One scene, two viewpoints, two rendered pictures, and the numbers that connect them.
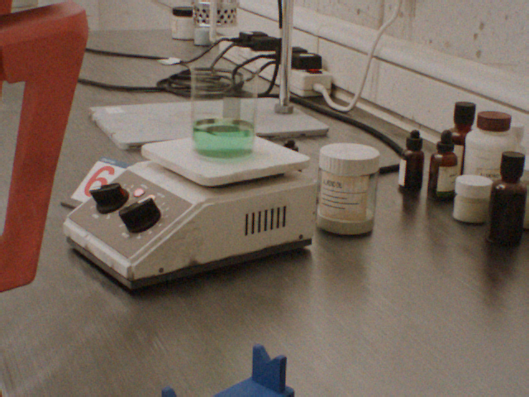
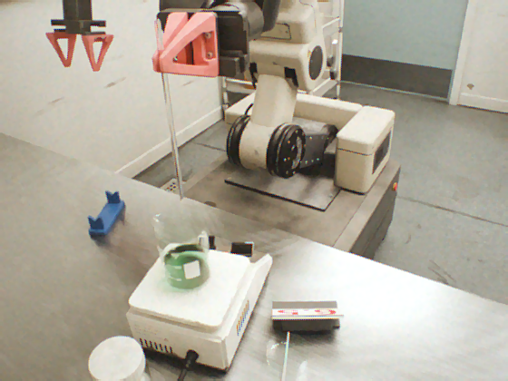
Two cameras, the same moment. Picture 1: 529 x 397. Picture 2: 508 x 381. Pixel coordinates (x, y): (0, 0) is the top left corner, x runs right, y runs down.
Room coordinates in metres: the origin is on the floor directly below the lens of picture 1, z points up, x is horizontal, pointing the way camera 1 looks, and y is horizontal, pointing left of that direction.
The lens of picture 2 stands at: (1.19, -0.10, 1.22)
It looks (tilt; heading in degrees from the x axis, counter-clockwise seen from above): 33 degrees down; 147
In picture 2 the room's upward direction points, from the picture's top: 3 degrees counter-clockwise
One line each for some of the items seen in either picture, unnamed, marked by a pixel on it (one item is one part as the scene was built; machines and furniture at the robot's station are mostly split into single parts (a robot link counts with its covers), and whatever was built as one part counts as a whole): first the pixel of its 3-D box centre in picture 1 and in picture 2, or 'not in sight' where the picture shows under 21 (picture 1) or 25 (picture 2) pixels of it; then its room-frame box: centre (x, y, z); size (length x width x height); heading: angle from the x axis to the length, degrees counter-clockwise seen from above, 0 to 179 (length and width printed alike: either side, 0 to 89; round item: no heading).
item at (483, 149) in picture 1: (489, 159); not in sight; (0.97, -0.24, 0.80); 0.06 x 0.06 x 0.10
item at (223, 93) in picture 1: (225, 114); (182, 251); (0.82, 0.04, 0.88); 0.07 x 0.06 x 0.08; 30
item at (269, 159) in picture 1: (225, 155); (191, 282); (0.83, 0.04, 0.83); 0.12 x 0.12 x 0.01; 37
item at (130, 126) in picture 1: (206, 120); not in sight; (1.27, 0.09, 0.76); 0.30 x 0.20 x 0.01; 113
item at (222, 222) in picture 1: (201, 204); (203, 291); (0.81, 0.06, 0.79); 0.22 x 0.13 x 0.08; 127
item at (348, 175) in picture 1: (347, 189); (123, 378); (0.87, -0.08, 0.79); 0.06 x 0.06 x 0.08
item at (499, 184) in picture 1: (507, 197); not in sight; (0.86, -0.24, 0.79); 0.04 x 0.04 x 0.09
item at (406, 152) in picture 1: (412, 159); not in sight; (1.01, -0.17, 0.79); 0.03 x 0.03 x 0.07
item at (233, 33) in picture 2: not in sight; (214, 34); (0.75, 0.14, 1.10); 0.10 x 0.07 x 0.07; 33
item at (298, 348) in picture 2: not in sight; (287, 355); (0.94, 0.10, 0.76); 0.06 x 0.06 x 0.02
